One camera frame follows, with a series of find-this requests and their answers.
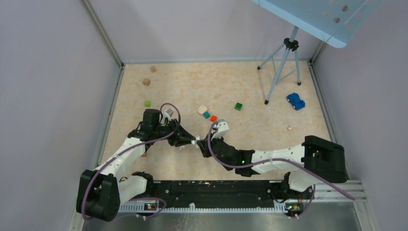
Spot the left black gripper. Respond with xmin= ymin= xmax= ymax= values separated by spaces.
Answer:
xmin=153 ymin=118 xmax=195 ymax=146

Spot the white earbud charging case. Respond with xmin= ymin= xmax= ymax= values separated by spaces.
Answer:
xmin=191 ymin=136 xmax=201 ymax=148

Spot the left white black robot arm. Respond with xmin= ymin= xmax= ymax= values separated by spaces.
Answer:
xmin=76 ymin=107 xmax=199 ymax=221

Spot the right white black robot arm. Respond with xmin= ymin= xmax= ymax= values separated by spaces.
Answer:
xmin=197 ymin=135 xmax=348 ymax=198

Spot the orange-red small cube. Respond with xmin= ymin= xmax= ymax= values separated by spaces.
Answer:
xmin=210 ymin=115 xmax=217 ymax=122

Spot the teal small cube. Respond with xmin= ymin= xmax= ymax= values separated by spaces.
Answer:
xmin=203 ymin=111 xmax=211 ymax=119

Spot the beige rounded block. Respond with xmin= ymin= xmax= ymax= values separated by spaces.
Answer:
xmin=197 ymin=105 xmax=208 ymax=115

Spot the dark green toy brick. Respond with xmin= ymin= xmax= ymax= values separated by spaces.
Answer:
xmin=234 ymin=103 xmax=242 ymax=111

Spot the near wooden cube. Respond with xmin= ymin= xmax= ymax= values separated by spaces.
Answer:
xmin=142 ymin=78 xmax=151 ymax=86

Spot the wooden cube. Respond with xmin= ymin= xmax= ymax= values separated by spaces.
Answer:
xmin=150 ymin=65 xmax=157 ymax=73
xmin=142 ymin=78 xmax=151 ymax=86

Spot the far wooden cube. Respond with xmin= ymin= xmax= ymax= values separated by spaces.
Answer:
xmin=150 ymin=65 xmax=157 ymax=73

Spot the blue toy car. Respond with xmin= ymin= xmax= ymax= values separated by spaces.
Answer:
xmin=286 ymin=92 xmax=306 ymax=111

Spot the grey tripod stand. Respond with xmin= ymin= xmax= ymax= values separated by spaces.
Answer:
xmin=257 ymin=26 xmax=302 ymax=105

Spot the light blue perforated panel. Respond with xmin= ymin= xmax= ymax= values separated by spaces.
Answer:
xmin=253 ymin=0 xmax=381 ymax=48

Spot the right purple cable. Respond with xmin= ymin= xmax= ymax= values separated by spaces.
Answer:
xmin=207 ymin=121 xmax=356 ymax=218

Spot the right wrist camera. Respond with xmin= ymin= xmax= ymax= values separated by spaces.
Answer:
xmin=212 ymin=119 xmax=229 ymax=139

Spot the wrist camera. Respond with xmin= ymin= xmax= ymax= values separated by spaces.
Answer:
xmin=163 ymin=108 xmax=174 ymax=120
xmin=212 ymin=119 xmax=229 ymax=139

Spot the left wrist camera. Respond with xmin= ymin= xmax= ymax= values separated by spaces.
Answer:
xmin=163 ymin=108 xmax=174 ymax=120

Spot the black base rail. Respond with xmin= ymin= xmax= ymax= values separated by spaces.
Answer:
xmin=137 ymin=180 xmax=312 ymax=209

